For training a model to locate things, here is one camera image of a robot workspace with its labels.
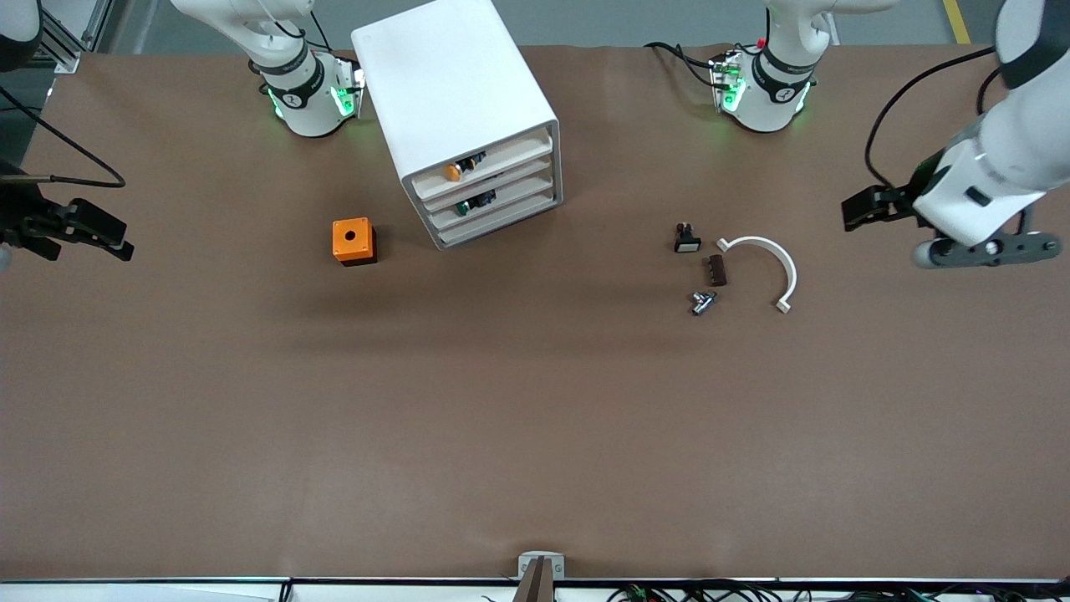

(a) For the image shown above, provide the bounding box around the white curved bracket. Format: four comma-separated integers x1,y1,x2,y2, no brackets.
716,236,797,314

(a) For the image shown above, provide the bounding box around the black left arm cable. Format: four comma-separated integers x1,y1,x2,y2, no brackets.
865,46,1004,193

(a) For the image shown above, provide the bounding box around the aluminium frame profile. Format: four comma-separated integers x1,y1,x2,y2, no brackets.
38,0,114,72

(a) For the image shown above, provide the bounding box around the black arm base cable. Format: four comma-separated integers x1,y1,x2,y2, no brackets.
644,42,720,89

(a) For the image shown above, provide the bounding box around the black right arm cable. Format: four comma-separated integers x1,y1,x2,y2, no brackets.
0,84,126,189

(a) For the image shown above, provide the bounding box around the white table edge rail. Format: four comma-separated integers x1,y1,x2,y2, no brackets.
0,577,1070,602

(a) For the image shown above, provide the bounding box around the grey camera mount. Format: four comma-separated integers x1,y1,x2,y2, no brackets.
514,552,566,602

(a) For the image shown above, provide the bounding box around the orange push button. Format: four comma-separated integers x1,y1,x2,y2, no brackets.
444,152,487,182

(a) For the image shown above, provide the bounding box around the orange button enclosure box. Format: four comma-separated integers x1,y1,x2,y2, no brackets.
332,217,378,267

